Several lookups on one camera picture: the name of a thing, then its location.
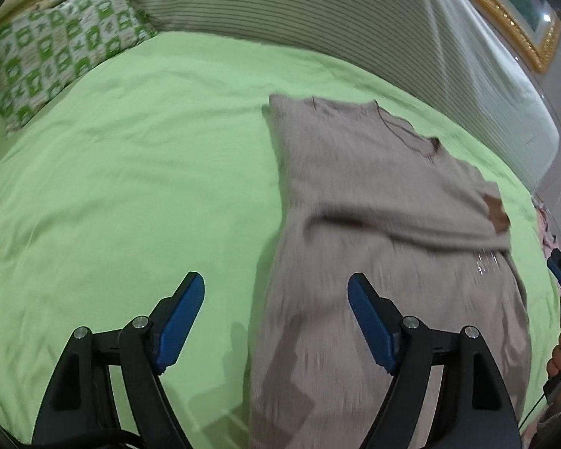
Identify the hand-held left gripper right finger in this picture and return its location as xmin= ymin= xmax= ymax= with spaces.
xmin=347 ymin=272 xmax=524 ymax=449

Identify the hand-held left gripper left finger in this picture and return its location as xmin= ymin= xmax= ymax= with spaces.
xmin=30 ymin=271 xmax=205 ymax=449

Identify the grey knit sweater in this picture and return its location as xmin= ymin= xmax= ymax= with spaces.
xmin=248 ymin=94 xmax=533 ymax=449

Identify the pink cloth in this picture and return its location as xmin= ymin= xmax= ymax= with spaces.
xmin=533 ymin=196 xmax=559 ymax=248

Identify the green bed sheet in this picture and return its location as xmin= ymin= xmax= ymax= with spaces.
xmin=0 ymin=32 xmax=561 ymax=449

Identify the gold framed flower picture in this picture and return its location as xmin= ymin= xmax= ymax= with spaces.
xmin=437 ymin=0 xmax=561 ymax=73

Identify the green checked pillow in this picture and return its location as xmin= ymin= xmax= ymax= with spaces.
xmin=0 ymin=0 xmax=159 ymax=137

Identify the striped padded headboard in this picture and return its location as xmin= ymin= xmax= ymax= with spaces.
xmin=117 ymin=0 xmax=561 ymax=192

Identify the thin black cable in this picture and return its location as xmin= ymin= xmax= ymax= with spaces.
xmin=518 ymin=390 xmax=548 ymax=435

